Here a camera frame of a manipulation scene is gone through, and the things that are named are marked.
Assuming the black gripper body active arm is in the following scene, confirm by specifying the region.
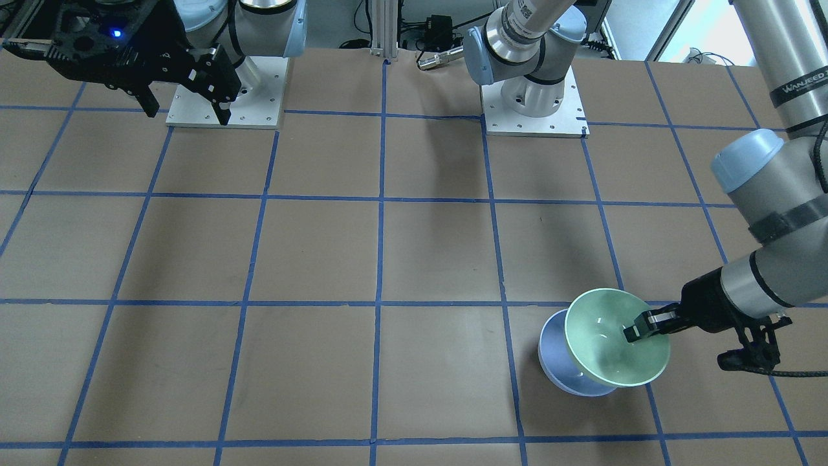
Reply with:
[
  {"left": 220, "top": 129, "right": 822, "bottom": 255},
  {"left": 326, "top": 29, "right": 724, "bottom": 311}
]
[{"left": 674, "top": 267, "right": 754, "bottom": 333}]

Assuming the black gripper body idle arm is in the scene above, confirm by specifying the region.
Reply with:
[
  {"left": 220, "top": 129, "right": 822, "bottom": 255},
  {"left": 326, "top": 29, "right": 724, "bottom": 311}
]
[{"left": 42, "top": 1, "right": 195, "bottom": 94}]

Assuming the green bowl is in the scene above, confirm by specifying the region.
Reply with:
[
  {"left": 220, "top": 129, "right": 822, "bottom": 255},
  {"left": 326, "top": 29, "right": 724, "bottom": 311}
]
[{"left": 563, "top": 288, "right": 671, "bottom": 388}]

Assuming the blue bowl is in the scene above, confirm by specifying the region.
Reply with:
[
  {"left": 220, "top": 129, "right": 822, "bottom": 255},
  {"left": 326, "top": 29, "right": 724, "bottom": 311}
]
[{"left": 536, "top": 309, "right": 616, "bottom": 397}]

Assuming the silver cylindrical connector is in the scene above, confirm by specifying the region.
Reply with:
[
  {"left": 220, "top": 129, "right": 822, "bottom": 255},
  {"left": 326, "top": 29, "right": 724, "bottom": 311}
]
[{"left": 416, "top": 45, "right": 464, "bottom": 71}]

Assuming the black power adapter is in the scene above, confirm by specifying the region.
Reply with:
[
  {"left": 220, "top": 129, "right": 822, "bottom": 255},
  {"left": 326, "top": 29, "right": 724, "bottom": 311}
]
[{"left": 423, "top": 15, "right": 453, "bottom": 51}]

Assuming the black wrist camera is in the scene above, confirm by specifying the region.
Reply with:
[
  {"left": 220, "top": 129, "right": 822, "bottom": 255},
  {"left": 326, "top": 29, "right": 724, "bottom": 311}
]
[{"left": 717, "top": 315, "right": 792, "bottom": 377}]

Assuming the aluminium frame post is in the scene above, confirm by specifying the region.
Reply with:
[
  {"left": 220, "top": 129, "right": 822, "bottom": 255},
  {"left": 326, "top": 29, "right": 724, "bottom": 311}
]
[{"left": 365, "top": 1, "right": 401, "bottom": 63}]

